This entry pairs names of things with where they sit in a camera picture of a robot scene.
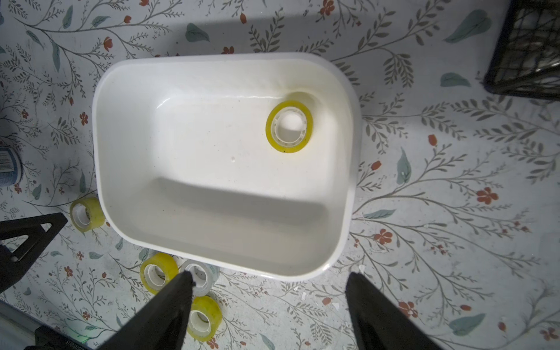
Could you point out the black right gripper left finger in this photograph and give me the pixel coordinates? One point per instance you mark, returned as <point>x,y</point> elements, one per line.
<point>160,324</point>

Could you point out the black wire desk organizer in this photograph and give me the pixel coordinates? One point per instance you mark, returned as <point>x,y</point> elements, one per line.
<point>526,58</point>

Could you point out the white plastic storage box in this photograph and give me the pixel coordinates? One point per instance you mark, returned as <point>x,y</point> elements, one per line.
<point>183,164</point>

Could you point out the yellow tape roll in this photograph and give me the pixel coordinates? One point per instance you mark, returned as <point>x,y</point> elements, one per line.
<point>204,319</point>
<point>87,214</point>
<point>157,271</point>
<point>289,127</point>

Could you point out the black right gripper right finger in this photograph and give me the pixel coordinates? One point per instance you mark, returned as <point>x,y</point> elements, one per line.
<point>377,323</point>

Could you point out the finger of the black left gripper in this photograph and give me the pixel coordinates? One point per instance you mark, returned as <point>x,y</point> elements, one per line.
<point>39,232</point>

